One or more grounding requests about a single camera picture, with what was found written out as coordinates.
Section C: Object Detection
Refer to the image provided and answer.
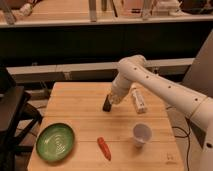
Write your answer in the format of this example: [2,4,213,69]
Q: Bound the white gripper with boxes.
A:
[102,90,125,112]

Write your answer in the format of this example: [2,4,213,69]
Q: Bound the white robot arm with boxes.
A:
[103,55,213,171]

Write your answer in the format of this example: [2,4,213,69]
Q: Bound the red toy chili pepper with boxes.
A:
[97,137,111,160]

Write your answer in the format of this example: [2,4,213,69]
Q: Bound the green glass plate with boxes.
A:
[36,123,75,163]

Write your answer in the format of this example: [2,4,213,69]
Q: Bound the black side stand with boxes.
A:
[0,66,42,171]

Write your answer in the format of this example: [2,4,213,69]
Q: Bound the wooden background shelf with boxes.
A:
[0,0,213,28]

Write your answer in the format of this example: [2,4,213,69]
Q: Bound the grey metal rail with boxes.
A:
[8,58,194,83]

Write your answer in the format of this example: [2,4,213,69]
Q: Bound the black cable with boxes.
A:
[171,124,192,171]

